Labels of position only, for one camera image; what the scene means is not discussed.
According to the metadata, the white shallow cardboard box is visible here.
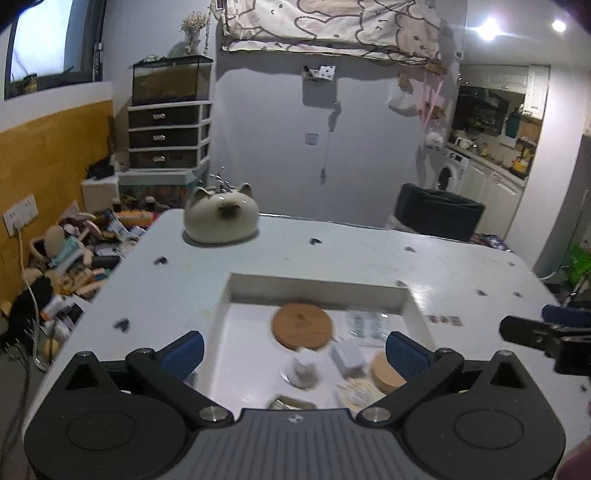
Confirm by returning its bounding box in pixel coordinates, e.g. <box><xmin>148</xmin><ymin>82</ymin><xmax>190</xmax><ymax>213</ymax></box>
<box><xmin>194</xmin><ymin>273</ymin><xmax>435</xmax><ymax>415</ymax></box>

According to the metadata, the round bamboo lid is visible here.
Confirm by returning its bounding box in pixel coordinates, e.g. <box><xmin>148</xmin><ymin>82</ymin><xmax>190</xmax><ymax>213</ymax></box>
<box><xmin>370</xmin><ymin>351</ymin><xmax>406</xmax><ymax>395</ymax></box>

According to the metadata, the clear plastic pill blister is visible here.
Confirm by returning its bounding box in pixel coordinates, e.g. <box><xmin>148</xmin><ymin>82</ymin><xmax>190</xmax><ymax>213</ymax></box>
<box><xmin>342</xmin><ymin>310</ymin><xmax>392</xmax><ymax>347</ymax></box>

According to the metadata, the round cream patterned tin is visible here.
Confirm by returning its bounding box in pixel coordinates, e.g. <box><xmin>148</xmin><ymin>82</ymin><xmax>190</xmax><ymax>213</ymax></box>
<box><xmin>335</xmin><ymin>378</ymin><xmax>385</xmax><ymax>414</ymax></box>

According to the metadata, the small white cup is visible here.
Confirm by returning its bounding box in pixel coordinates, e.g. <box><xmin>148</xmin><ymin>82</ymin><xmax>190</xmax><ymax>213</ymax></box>
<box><xmin>281</xmin><ymin>348</ymin><xmax>320</xmax><ymax>390</ymax></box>

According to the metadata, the round cork coaster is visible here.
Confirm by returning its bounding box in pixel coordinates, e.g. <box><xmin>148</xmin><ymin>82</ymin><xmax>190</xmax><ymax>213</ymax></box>
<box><xmin>270</xmin><ymin>303</ymin><xmax>334</xmax><ymax>351</ymax></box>

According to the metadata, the cream ceramic cat figurine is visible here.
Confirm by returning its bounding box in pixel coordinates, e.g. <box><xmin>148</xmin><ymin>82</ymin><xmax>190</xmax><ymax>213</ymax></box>
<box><xmin>183</xmin><ymin>183</ymin><xmax>259</xmax><ymax>245</ymax></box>

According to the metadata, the black fabric chair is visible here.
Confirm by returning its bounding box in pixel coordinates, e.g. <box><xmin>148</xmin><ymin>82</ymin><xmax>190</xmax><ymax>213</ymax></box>
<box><xmin>394</xmin><ymin>183</ymin><xmax>485</xmax><ymax>242</ymax></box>

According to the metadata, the silver metal ornament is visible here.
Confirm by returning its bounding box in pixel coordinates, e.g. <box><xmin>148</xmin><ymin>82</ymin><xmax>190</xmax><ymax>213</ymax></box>
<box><xmin>208</xmin><ymin>166</ymin><xmax>232</xmax><ymax>193</ymax></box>

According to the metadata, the white washing machine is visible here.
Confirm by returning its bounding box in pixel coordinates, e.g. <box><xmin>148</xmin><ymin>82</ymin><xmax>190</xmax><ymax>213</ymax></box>
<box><xmin>435</xmin><ymin>148</ymin><xmax>470</xmax><ymax>194</ymax></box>

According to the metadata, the dark drawer cabinet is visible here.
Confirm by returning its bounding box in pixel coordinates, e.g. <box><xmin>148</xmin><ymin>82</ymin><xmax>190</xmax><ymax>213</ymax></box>
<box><xmin>127</xmin><ymin>100</ymin><xmax>213</xmax><ymax>169</ymax></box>

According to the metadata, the glass fish tank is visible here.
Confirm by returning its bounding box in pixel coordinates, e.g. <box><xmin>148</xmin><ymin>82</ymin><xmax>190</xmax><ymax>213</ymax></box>
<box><xmin>131</xmin><ymin>55</ymin><xmax>213</xmax><ymax>106</ymax></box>

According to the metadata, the hanging patterned bed sheet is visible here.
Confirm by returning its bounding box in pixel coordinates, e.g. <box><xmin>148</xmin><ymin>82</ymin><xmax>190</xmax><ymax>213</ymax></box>
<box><xmin>218</xmin><ymin>0</ymin><xmax>441</xmax><ymax>67</ymax></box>

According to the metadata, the white usb wall charger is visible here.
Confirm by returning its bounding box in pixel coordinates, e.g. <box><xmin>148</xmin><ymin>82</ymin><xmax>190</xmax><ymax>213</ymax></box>
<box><xmin>329</xmin><ymin>340</ymin><xmax>366</xmax><ymax>378</ymax></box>

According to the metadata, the white wall power socket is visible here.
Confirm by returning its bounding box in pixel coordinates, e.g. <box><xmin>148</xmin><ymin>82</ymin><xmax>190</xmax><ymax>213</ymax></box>
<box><xmin>2</xmin><ymin>194</ymin><xmax>39</xmax><ymax>237</ymax></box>

